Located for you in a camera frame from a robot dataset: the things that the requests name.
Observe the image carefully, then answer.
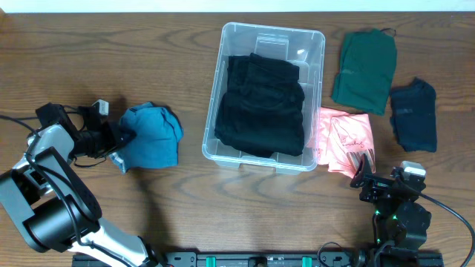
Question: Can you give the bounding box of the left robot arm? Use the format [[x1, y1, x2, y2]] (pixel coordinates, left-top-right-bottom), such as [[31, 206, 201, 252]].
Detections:
[[1, 102, 167, 266]]

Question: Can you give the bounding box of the dark green garment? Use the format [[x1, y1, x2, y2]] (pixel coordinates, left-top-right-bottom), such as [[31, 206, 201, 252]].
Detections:
[[332, 29, 397, 116]]

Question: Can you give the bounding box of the coral pink folded shirt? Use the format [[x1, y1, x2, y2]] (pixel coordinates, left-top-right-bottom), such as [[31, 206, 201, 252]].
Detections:
[[316, 108, 376, 178]]

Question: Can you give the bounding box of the black cable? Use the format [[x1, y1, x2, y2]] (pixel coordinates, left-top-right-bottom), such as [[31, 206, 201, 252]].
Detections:
[[395, 176, 475, 267], [0, 105, 108, 267]]

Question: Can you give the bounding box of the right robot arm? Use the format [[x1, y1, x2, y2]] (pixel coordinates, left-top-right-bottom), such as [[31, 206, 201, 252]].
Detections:
[[350, 155, 431, 266]]

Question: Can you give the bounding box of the blue garment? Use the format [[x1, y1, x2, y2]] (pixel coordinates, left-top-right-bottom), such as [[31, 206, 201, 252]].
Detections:
[[109, 102, 184, 174]]

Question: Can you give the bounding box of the dark navy garment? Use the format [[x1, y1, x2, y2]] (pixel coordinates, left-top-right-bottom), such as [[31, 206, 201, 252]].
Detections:
[[390, 77, 437, 153]]

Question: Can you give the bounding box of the left black cable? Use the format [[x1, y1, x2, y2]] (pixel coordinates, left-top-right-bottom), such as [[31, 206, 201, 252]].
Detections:
[[0, 105, 108, 267]]

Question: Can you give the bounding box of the clear plastic storage bin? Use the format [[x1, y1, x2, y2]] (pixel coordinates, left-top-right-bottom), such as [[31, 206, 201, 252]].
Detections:
[[202, 22, 326, 174]]

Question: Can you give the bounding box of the black mounting rail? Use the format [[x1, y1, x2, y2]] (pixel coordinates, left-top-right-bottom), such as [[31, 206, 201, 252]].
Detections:
[[72, 251, 445, 267]]

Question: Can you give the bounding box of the right black cable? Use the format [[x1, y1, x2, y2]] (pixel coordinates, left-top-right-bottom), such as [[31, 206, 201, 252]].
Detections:
[[395, 176, 475, 267]]

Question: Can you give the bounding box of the black garment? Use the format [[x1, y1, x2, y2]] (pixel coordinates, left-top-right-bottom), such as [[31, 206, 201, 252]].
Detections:
[[214, 53, 305, 158]]

